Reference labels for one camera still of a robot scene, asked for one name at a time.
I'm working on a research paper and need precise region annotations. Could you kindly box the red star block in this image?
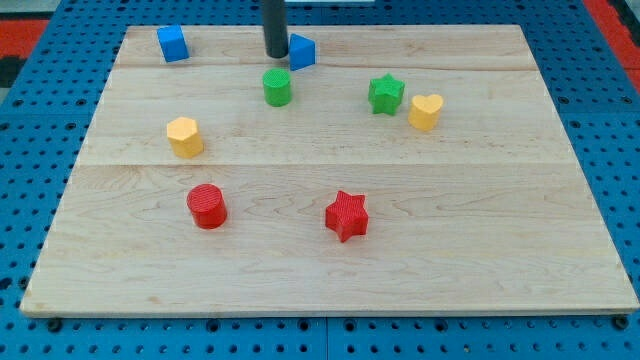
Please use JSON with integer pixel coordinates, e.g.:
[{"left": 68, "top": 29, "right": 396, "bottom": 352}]
[{"left": 325, "top": 190, "right": 369, "bottom": 243}]

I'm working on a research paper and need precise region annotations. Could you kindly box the green star block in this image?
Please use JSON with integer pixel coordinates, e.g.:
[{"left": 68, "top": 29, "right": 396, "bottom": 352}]
[{"left": 368, "top": 73, "right": 405, "bottom": 115}]

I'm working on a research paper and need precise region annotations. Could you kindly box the blue triangle block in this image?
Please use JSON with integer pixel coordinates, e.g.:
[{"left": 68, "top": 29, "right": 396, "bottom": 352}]
[{"left": 289, "top": 34, "right": 316, "bottom": 71}]

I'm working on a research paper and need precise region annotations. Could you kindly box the light wooden board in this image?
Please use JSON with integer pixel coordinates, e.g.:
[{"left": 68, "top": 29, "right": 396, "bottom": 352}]
[{"left": 21, "top": 25, "right": 639, "bottom": 318}]

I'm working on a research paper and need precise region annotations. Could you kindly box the green cylinder block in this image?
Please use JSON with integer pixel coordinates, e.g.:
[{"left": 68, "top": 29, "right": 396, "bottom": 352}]
[{"left": 262, "top": 68, "right": 292, "bottom": 107}]

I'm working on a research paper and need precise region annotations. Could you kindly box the red cylinder block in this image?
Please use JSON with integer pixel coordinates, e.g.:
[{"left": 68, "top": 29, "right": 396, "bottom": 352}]
[{"left": 186, "top": 183, "right": 227, "bottom": 229}]

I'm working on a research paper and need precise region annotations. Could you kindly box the yellow heart block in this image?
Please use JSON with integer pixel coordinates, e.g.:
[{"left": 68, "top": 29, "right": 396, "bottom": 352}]
[{"left": 408, "top": 94, "right": 444, "bottom": 131}]

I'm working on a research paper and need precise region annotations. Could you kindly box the yellow hexagon block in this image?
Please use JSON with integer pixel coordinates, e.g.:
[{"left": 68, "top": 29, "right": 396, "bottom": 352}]
[{"left": 166, "top": 117, "right": 205, "bottom": 158}]

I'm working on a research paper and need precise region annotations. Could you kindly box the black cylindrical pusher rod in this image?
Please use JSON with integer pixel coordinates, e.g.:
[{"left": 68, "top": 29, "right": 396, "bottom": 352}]
[{"left": 261, "top": 0, "right": 289, "bottom": 59}]

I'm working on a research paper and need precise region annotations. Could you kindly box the blue cube block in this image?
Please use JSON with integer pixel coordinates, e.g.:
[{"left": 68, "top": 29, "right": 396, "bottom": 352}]
[{"left": 156, "top": 25, "right": 190, "bottom": 63}]

